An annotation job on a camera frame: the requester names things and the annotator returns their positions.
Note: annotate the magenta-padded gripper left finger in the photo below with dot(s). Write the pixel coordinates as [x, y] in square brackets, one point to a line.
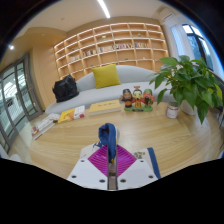
[83, 173]

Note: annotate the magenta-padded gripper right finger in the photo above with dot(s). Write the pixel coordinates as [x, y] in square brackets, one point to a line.
[138, 173]

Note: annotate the yellow book with red-white edge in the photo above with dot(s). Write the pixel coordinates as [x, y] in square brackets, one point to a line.
[70, 115]

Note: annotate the small white patterned pouch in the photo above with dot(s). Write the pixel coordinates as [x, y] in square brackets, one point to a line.
[55, 117]

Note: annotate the tan yellow book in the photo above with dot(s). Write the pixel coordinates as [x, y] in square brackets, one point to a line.
[105, 107]

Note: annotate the small white cup red label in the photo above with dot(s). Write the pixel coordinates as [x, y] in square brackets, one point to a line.
[172, 110]

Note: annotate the colourful figurine trio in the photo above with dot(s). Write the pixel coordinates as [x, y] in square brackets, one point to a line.
[137, 99]

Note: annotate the light grey curved sofa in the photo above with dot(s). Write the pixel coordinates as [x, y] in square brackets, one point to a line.
[93, 95]

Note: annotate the black bag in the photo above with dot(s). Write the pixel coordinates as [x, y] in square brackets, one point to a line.
[65, 89]

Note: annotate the yellow cushion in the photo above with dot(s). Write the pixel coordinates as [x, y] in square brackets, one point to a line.
[106, 76]

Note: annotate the green potted plant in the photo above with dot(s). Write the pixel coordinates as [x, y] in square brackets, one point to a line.
[190, 85]

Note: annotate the white sheer curtain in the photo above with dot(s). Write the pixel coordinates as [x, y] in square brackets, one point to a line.
[180, 43]

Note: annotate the dark-framed window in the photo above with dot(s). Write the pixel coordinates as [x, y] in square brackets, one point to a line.
[199, 46]

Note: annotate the long ceiling light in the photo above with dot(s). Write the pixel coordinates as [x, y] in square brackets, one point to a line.
[104, 8]

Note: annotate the glass door with dark frame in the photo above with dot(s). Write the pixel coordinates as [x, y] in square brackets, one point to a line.
[16, 100]

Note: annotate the wooden wall shelf unit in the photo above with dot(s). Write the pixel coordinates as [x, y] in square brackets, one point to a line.
[113, 46]

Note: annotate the white wall air conditioner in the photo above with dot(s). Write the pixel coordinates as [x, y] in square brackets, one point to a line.
[165, 14]

